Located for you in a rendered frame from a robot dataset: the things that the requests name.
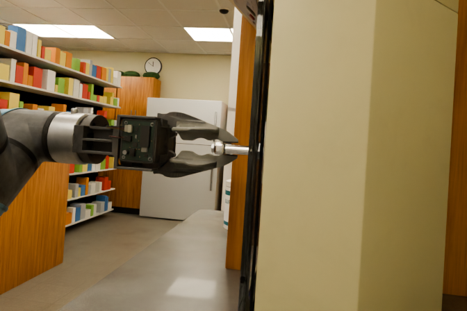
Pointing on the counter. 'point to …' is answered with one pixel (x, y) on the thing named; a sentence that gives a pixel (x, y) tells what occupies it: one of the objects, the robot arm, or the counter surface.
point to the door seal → (260, 154)
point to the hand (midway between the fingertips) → (228, 148)
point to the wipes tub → (226, 203)
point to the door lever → (228, 148)
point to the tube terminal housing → (358, 136)
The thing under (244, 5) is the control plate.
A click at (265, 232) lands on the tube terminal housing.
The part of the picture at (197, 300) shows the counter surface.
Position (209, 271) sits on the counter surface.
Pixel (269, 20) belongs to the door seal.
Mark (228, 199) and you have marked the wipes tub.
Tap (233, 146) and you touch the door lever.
